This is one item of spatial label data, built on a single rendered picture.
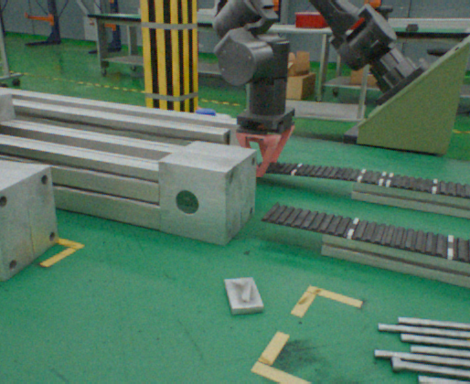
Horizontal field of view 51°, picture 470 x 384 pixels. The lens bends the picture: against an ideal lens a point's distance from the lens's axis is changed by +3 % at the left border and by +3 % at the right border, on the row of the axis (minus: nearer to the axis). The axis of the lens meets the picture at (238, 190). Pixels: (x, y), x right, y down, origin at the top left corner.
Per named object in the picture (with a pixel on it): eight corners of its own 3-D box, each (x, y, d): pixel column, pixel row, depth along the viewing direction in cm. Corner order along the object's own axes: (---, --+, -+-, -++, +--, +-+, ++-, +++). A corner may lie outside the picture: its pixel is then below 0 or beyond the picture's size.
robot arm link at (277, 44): (296, 33, 72) (262, 31, 75) (275, 36, 66) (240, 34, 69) (293, 81, 74) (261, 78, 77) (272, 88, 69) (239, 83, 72)
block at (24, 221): (70, 232, 60) (62, 159, 57) (5, 282, 50) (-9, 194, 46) (-4, 223, 62) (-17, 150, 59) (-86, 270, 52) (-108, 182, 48)
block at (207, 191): (260, 208, 68) (263, 144, 65) (225, 246, 58) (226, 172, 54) (204, 197, 71) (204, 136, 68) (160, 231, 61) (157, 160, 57)
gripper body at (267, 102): (235, 128, 73) (236, 78, 70) (258, 114, 81) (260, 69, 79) (275, 133, 70) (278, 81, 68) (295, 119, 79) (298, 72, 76)
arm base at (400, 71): (430, 66, 111) (384, 101, 116) (407, 37, 111) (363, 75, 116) (428, 69, 103) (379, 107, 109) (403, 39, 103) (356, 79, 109)
